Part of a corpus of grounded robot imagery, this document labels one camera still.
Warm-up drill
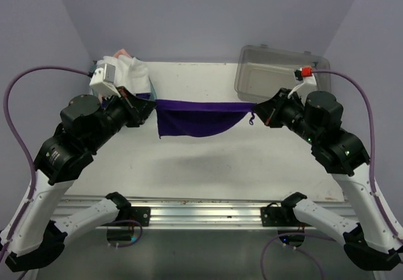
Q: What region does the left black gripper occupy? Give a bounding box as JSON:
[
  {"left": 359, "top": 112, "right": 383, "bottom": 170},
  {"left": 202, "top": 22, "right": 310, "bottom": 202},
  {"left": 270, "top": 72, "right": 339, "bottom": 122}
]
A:
[{"left": 87, "top": 84, "right": 157, "bottom": 151}]

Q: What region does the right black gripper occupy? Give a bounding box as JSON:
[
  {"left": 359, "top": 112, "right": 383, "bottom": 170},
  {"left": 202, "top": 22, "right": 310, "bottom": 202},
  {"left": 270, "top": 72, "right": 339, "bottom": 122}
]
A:
[{"left": 252, "top": 87, "right": 320, "bottom": 145}]

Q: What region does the purple towel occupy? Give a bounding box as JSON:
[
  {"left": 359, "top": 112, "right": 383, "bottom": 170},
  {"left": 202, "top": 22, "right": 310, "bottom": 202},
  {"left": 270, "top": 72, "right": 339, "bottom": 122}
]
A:
[{"left": 156, "top": 99, "right": 254, "bottom": 138}]

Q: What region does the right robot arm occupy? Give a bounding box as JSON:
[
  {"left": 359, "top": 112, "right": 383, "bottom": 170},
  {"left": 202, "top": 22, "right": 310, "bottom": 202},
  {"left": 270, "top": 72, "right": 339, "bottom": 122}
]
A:
[{"left": 253, "top": 89, "right": 402, "bottom": 271}]

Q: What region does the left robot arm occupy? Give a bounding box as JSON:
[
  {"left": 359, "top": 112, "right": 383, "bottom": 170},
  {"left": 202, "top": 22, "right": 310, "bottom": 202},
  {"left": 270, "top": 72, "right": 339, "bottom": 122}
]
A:
[{"left": 1, "top": 87, "right": 157, "bottom": 272}]

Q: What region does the white towel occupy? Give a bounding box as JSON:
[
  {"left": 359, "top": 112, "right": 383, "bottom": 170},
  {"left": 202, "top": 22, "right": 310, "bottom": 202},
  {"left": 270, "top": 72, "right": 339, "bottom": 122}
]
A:
[{"left": 96, "top": 55, "right": 152, "bottom": 96}]

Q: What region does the blue plastic bin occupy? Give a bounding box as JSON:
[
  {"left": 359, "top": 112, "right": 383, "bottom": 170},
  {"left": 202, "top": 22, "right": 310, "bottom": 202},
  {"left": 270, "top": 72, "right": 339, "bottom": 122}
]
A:
[{"left": 89, "top": 62, "right": 157, "bottom": 101}]

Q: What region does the grey transparent plastic bin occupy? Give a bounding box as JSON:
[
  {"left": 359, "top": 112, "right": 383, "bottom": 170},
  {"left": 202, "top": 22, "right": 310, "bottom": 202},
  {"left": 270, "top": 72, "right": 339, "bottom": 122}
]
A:
[{"left": 234, "top": 45, "right": 331, "bottom": 103}]

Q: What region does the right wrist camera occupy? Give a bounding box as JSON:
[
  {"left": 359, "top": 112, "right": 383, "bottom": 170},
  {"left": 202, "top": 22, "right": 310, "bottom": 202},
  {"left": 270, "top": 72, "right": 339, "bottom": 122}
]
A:
[{"left": 287, "top": 67, "right": 317, "bottom": 99}]

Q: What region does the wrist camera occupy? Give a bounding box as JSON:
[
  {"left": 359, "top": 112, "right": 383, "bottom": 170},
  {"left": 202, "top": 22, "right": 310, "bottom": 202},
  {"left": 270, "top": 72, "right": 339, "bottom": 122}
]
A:
[
  {"left": 89, "top": 64, "right": 118, "bottom": 98},
  {"left": 287, "top": 67, "right": 317, "bottom": 99}
]

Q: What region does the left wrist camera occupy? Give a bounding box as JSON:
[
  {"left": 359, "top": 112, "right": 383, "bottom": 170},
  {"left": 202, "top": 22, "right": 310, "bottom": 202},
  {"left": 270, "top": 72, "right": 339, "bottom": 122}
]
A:
[{"left": 89, "top": 64, "right": 118, "bottom": 98}]

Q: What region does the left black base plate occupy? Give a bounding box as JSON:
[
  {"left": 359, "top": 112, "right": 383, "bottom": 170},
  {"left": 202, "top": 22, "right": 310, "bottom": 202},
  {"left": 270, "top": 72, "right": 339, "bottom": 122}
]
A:
[{"left": 107, "top": 206, "right": 151, "bottom": 227}]

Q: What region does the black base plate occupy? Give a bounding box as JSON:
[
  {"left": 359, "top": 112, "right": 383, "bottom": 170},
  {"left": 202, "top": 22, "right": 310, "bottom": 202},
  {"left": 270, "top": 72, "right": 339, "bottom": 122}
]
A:
[
  {"left": 107, "top": 206, "right": 151, "bottom": 227},
  {"left": 260, "top": 206, "right": 302, "bottom": 227}
]

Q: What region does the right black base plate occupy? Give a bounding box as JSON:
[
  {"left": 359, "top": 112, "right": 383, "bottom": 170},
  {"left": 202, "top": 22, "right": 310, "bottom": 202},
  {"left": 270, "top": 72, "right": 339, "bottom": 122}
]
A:
[{"left": 260, "top": 206, "right": 302, "bottom": 227}]

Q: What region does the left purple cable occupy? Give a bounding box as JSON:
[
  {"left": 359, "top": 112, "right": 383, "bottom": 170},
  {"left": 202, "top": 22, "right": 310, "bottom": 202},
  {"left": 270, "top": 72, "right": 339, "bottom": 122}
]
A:
[{"left": 0, "top": 65, "right": 92, "bottom": 262}]

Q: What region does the aluminium mounting rail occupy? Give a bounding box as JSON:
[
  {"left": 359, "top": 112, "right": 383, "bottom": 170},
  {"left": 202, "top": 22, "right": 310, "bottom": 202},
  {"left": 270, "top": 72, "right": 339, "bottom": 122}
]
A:
[{"left": 54, "top": 196, "right": 357, "bottom": 230}]

